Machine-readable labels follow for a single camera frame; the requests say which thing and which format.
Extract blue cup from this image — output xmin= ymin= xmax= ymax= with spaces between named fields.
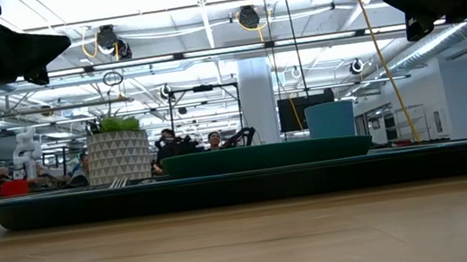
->
xmin=302 ymin=97 xmax=359 ymax=143

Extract white pillar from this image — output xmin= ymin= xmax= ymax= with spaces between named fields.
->
xmin=235 ymin=56 xmax=282 ymax=147

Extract black monitor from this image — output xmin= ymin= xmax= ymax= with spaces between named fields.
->
xmin=275 ymin=87 xmax=340 ymax=135

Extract black looped cable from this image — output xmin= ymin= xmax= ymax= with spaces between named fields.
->
xmin=281 ymin=0 xmax=310 ymax=101

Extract white robot figure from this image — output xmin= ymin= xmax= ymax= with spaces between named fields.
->
xmin=7 ymin=124 xmax=47 ymax=181

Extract person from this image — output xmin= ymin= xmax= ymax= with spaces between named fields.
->
xmin=150 ymin=124 xmax=206 ymax=175
xmin=66 ymin=152 xmax=92 ymax=188
xmin=205 ymin=130 xmax=224 ymax=153

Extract red box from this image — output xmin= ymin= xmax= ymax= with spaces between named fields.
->
xmin=0 ymin=177 xmax=32 ymax=198

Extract black hanging cable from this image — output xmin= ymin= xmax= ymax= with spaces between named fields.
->
xmin=262 ymin=0 xmax=289 ymax=144

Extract silver ventilation duct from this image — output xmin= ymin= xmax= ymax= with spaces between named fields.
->
xmin=383 ymin=21 xmax=467 ymax=76

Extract yellow cable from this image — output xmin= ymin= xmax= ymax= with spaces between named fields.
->
xmin=348 ymin=0 xmax=422 ymax=149

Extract succulent in patterned pot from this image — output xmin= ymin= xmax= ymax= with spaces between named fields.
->
xmin=81 ymin=109 xmax=155 ymax=187

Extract green plate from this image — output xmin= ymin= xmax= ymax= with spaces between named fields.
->
xmin=160 ymin=129 xmax=376 ymax=183

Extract hanging cable ring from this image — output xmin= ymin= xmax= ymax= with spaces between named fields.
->
xmin=101 ymin=69 xmax=125 ymax=88

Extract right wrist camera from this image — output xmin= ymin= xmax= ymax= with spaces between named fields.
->
xmin=402 ymin=9 xmax=438 ymax=44

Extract black rig frame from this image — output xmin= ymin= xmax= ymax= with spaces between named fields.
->
xmin=166 ymin=80 xmax=248 ymax=158

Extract long ceiling light bar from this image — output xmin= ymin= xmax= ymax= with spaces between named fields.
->
xmin=0 ymin=14 xmax=467 ymax=86

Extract dark green tray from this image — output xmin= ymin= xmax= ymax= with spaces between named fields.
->
xmin=0 ymin=135 xmax=467 ymax=238

